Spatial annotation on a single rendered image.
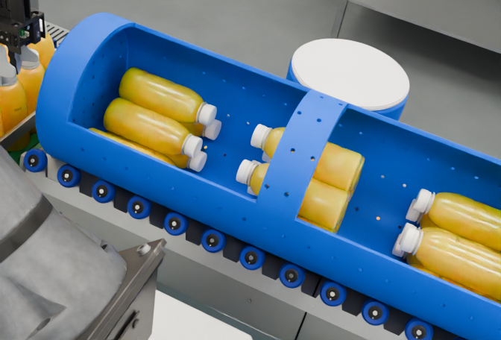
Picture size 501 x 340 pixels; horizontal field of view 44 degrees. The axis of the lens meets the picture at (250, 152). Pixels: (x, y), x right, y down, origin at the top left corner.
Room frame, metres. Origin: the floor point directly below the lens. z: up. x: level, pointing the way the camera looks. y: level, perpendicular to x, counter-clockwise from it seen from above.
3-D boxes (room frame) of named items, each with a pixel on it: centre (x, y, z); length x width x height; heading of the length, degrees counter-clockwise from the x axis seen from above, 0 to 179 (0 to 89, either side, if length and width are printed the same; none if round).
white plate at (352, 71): (1.25, -0.19, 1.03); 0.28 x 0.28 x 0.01
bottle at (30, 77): (0.99, 0.47, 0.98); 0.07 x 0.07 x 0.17
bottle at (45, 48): (1.11, 0.50, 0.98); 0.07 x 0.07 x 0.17
